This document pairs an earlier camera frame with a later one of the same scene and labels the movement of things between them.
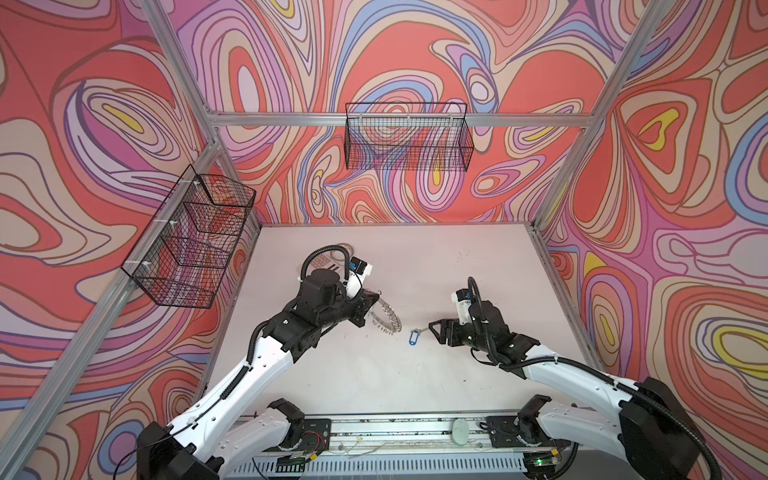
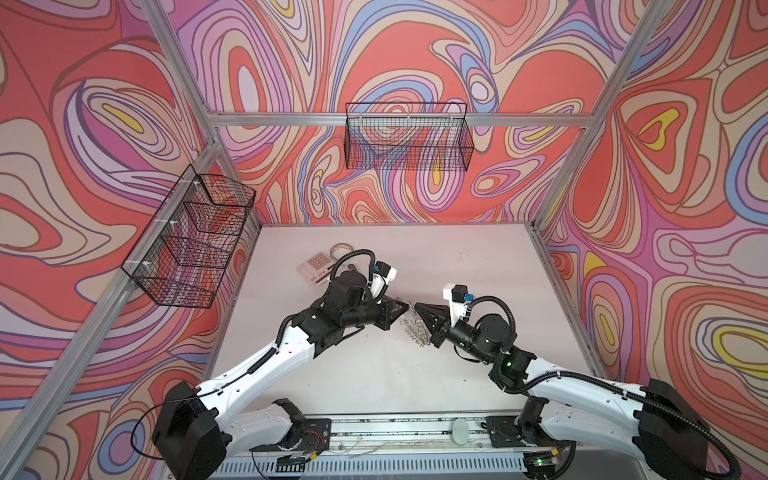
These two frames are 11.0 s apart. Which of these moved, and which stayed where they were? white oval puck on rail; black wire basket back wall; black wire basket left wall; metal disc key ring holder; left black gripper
Moved: left black gripper; metal disc key ring holder
Stayed: black wire basket back wall; black wire basket left wall; white oval puck on rail
